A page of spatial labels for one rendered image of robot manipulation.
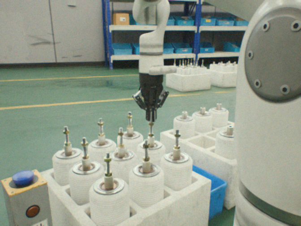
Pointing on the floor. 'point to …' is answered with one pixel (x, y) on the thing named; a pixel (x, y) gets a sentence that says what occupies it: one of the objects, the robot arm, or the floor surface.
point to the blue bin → (216, 206)
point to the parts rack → (167, 30)
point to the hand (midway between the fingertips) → (151, 115)
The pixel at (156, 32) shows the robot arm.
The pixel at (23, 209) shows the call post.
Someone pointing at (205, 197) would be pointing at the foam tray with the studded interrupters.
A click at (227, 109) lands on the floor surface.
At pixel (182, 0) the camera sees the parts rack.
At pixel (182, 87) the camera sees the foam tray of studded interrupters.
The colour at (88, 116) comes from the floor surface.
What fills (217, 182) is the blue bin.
